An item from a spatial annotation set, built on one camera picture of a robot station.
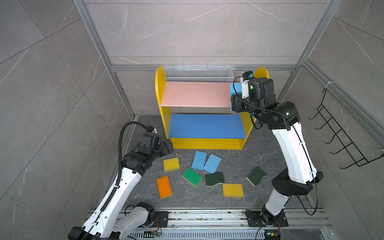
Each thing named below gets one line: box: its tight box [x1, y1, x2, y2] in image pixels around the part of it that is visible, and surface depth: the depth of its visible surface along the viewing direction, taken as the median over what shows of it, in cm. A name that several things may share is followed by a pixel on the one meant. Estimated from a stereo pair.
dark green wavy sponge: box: [205, 171, 225, 187], surface depth 88 cm
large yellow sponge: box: [222, 183, 244, 198], surface depth 83 cm
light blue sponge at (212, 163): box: [203, 153, 222, 174], surface depth 94 cm
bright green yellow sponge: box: [181, 167, 203, 188], surface depth 88 cm
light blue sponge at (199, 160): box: [192, 150, 207, 171], surface depth 95 cm
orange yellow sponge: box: [156, 175, 173, 199], surface depth 85 cm
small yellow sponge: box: [163, 157, 180, 172], surface depth 94 cm
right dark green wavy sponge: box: [246, 166, 267, 187], surface depth 91 cm
